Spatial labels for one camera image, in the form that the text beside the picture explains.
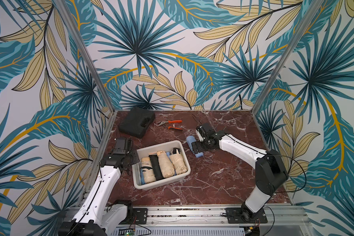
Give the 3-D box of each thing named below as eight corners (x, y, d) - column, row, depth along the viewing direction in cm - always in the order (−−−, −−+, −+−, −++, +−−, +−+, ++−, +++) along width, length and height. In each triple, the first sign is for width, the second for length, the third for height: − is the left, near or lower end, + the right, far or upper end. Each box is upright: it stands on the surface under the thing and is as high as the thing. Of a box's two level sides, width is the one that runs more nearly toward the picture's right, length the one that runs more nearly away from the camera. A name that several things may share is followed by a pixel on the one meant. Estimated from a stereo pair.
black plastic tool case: (119, 132, 108) (116, 127, 102) (134, 111, 121) (132, 106, 116) (143, 139, 104) (141, 134, 99) (155, 117, 118) (154, 111, 113)
